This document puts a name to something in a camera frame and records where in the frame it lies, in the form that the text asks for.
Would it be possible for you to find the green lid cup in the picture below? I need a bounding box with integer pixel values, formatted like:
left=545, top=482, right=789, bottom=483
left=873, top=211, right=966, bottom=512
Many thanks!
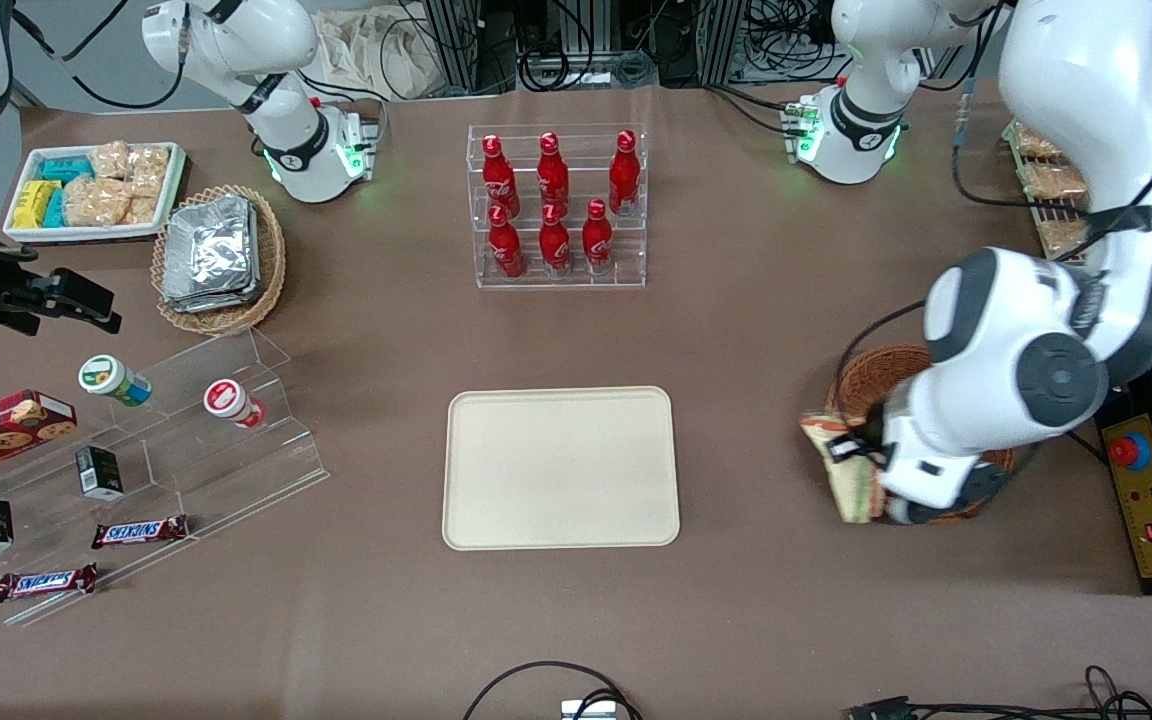
left=78, top=354, right=153, bottom=409

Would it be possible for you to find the light wicker basket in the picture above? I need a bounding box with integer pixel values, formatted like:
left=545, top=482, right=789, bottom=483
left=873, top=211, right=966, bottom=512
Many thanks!
left=150, top=184, right=288, bottom=337

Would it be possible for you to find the black power cable with plug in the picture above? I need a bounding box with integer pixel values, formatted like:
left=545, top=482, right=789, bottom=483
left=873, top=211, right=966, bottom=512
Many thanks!
left=1031, top=425, right=1113, bottom=467

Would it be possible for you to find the black cable with connector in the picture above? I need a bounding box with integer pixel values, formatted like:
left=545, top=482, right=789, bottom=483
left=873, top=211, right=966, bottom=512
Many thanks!
left=844, top=664, right=1152, bottom=720

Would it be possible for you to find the red cola bottle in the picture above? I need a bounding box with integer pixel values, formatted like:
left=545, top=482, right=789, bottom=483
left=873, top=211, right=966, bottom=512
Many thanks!
left=582, top=198, right=615, bottom=275
left=539, top=203, right=573, bottom=278
left=608, top=129, right=642, bottom=217
left=481, top=135, right=521, bottom=219
left=537, top=131, right=571, bottom=216
left=488, top=205, right=528, bottom=281

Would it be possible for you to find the beige plastic tray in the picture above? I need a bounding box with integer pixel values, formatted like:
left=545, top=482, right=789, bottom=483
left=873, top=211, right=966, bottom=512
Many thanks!
left=441, top=386, right=683, bottom=552

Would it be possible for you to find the beige cloth bag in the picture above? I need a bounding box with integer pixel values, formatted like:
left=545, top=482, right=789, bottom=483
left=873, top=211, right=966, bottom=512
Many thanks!
left=316, top=8, right=439, bottom=101

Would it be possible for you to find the white rectangular snack tray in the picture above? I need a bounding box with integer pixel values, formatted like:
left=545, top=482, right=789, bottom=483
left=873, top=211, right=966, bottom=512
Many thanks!
left=2, top=141, right=187, bottom=246

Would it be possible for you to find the brown wicker basket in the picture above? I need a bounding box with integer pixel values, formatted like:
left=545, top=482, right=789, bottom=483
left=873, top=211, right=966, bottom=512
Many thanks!
left=826, top=344, right=1019, bottom=527

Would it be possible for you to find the yellow snack packet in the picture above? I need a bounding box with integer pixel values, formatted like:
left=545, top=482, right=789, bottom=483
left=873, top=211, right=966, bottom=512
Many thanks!
left=12, top=180, right=62, bottom=229

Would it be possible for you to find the Snickers chocolate bar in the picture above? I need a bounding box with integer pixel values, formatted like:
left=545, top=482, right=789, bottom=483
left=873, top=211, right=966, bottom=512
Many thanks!
left=0, top=564, right=100, bottom=604
left=91, top=514, right=190, bottom=550

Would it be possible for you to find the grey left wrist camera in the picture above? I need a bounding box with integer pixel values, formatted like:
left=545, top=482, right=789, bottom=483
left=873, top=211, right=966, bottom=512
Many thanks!
left=881, top=455, right=1013, bottom=528

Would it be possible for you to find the red lid cup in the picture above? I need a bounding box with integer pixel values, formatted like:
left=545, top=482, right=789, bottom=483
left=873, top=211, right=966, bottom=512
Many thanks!
left=203, top=379, right=268, bottom=430

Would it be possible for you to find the clear acrylic step display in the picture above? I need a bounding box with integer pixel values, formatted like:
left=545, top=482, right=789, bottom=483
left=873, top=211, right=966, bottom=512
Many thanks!
left=0, top=325, right=332, bottom=629

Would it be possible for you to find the silver foil pack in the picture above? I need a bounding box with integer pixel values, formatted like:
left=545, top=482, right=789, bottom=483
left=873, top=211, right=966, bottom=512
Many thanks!
left=161, top=280, right=263, bottom=314
left=164, top=195, right=259, bottom=301

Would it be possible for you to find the black looped table cable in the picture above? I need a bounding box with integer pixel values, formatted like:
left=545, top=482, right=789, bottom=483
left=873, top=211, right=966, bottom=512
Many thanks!
left=462, top=660, right=643, bottom=720

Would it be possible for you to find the aluminium frame with cables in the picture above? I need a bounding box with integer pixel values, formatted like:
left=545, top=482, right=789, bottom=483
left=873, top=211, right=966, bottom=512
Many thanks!
left=424, top=0, right=842, bottom=93

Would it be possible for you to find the sandwich with lettuce and tomato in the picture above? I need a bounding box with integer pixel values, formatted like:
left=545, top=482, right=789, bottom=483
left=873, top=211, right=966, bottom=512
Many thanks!
left=800, top=410, right=888, bottom=526

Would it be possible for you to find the clear acrylic bottle rack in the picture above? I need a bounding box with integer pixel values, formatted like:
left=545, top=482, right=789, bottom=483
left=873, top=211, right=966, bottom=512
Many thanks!
left=466, top=124, right=648, bottom=291

